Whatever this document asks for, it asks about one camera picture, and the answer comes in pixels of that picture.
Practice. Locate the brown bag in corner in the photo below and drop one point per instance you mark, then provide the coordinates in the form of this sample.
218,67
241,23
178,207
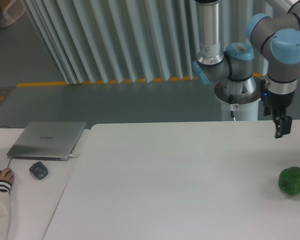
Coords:
10,12

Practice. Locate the white laptop cable plug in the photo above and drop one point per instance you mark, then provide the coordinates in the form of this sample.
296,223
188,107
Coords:
71,156

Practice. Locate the person's hand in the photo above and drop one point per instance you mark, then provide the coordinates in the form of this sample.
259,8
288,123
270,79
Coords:
6,178

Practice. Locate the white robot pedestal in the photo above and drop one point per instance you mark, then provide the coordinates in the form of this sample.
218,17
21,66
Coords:
240,110

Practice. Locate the green bell pepper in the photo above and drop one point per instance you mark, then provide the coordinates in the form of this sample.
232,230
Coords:
289,180

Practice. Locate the cream sleeved forearm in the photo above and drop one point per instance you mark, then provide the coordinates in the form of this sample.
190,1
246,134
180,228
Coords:
5,208

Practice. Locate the dark grey 3D mouse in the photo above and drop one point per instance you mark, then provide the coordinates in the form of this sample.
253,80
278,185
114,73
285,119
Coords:
39,170

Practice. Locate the silver closed laptop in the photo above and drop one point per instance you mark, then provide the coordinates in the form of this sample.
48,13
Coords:
49,140

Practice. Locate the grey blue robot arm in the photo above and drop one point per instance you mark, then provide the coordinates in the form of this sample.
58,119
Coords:
265,69

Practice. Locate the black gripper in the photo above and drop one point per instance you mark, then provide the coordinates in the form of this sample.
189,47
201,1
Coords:
278,103

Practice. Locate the white folding partition screen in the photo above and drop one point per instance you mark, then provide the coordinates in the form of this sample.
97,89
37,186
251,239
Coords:
120,40

